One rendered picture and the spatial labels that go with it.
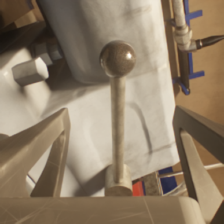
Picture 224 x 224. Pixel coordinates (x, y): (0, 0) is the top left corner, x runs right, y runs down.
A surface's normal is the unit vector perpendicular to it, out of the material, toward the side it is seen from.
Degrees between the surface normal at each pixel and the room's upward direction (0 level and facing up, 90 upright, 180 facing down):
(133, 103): 76
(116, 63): 94
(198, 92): 90
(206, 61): 90
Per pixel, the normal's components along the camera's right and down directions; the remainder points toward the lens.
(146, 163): 0.24, 0.52
